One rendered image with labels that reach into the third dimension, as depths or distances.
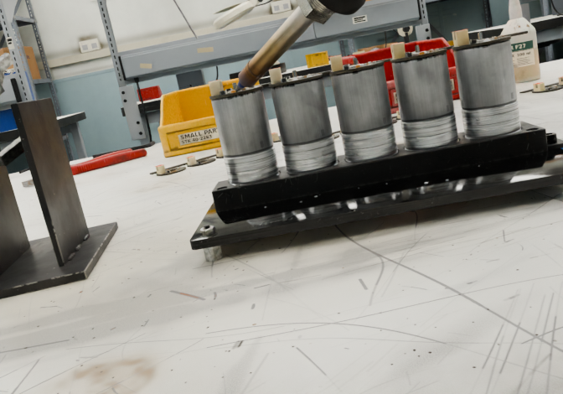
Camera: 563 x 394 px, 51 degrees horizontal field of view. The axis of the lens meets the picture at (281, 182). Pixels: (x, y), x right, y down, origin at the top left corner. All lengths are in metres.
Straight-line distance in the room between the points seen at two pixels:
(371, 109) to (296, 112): 0.03
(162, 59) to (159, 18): 2.18
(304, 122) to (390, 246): 0.08
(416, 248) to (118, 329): 0.10
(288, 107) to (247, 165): 0.03
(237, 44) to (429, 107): 2.31
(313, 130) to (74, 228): 0.13
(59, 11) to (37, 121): 4.63
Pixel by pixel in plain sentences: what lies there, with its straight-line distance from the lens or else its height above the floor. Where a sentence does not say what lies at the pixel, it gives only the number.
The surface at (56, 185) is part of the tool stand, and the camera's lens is 0.29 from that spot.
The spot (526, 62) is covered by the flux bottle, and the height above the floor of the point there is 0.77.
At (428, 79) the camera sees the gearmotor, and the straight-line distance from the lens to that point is 0.27.
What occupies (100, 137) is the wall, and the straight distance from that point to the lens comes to 4.86.
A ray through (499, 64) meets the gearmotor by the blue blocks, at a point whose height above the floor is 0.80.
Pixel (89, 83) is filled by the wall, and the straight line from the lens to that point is 4.84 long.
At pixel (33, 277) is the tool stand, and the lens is 0.27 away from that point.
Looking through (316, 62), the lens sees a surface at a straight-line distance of 2.67.
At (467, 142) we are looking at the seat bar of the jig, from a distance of 0.27.
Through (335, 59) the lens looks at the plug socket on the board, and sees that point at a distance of 0.27.
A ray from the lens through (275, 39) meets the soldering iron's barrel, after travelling 0.23.
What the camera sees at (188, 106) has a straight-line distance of 0.70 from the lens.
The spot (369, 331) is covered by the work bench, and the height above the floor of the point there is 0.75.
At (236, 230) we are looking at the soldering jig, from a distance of 0.23.
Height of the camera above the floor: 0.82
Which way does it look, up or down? 12 degrees down
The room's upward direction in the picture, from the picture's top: 12 degrees counter-clockwise
